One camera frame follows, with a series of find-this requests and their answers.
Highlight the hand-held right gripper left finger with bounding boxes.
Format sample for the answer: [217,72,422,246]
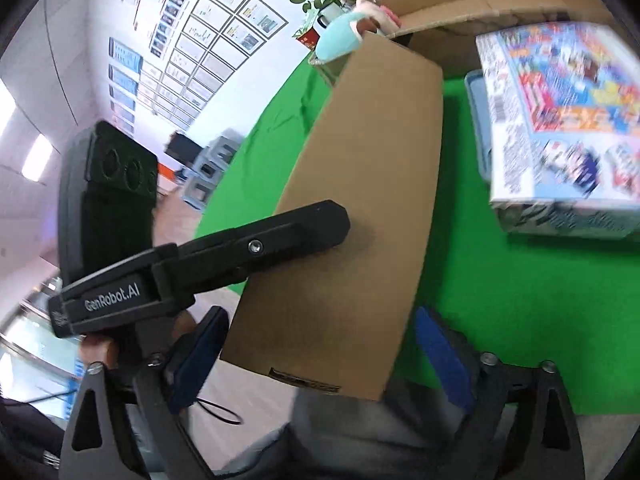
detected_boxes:
[59,305,231,480]

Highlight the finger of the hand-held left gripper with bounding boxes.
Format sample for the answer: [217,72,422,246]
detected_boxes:
[151,199,352,294]

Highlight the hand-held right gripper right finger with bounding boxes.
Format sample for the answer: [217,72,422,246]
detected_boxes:
[414,306,587,480]

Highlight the long brown cardboard insert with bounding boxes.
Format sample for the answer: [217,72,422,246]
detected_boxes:
[219,30,445,402]

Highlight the light blue case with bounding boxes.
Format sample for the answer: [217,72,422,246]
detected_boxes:
[464,70,493,181]

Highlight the colourful printed box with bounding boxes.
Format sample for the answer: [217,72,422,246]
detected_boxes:
[475,20,640,238]

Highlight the large cardboard box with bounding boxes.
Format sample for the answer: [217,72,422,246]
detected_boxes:
[370,0,621,81]

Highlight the person's left hand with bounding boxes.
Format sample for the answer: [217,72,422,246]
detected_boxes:
[80,332,121,367]

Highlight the green tablecloth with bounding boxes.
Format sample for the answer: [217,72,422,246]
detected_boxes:
[194,50,640,418]

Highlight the ceiling light panel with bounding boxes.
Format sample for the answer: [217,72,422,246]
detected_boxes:
[22,132,54,184]

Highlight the stack of grey plastic stools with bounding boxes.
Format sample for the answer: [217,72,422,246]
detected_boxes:
[182,129,246,209]

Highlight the person's grey trousers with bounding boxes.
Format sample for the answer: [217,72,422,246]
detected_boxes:
[225,375,482,480]

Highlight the red paper cup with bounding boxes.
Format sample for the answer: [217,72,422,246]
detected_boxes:
[295,27,321,51]

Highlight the teal and pink plush toy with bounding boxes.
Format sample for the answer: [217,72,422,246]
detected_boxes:
[314,0,403,61]

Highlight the white enamel mug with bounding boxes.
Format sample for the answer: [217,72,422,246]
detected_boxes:
[314,4,347,31]

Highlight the thin black strap loop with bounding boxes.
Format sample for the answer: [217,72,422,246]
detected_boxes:
[196,398,242,426]

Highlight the column of blue wall posters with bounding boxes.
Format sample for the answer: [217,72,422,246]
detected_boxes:
[107,36,144,135]

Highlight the grid of framed wall documents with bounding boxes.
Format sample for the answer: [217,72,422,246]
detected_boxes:
[135,0,289,129]

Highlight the strip of small wall photos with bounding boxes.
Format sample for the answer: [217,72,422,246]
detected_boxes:
[149,0,208,59]

